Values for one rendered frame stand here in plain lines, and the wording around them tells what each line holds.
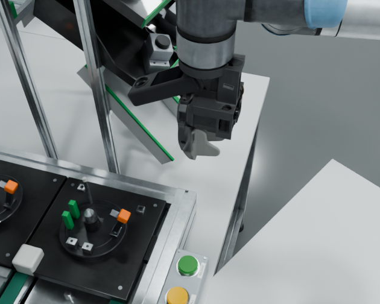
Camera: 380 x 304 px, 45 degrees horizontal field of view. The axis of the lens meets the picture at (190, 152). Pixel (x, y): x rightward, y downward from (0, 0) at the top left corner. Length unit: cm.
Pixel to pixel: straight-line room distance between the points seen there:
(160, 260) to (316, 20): 60
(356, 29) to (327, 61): 244
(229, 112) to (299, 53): 253
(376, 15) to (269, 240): 61
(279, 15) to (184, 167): 74
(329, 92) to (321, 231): 180
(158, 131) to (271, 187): 129
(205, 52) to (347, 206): 74
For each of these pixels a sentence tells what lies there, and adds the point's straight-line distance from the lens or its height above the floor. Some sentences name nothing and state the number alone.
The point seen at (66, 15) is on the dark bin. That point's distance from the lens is 92.
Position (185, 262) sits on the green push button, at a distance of 93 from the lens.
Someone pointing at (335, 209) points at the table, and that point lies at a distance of 119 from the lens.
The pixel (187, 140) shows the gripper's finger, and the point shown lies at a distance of 68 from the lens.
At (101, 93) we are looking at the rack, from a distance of 95.
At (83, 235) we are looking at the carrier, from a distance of 96.
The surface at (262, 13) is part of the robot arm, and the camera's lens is 53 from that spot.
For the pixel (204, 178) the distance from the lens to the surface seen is 119.
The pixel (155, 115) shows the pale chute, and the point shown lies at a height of 105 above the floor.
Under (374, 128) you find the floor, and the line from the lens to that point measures 272.
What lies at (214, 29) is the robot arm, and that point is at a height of 149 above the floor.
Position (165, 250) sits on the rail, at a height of 95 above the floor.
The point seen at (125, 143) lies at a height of 86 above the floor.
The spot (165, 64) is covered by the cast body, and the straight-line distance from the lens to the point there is 95.
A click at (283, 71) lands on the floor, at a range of 295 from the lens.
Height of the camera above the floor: 179
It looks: 48 degrees down
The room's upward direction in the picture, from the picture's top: straight up
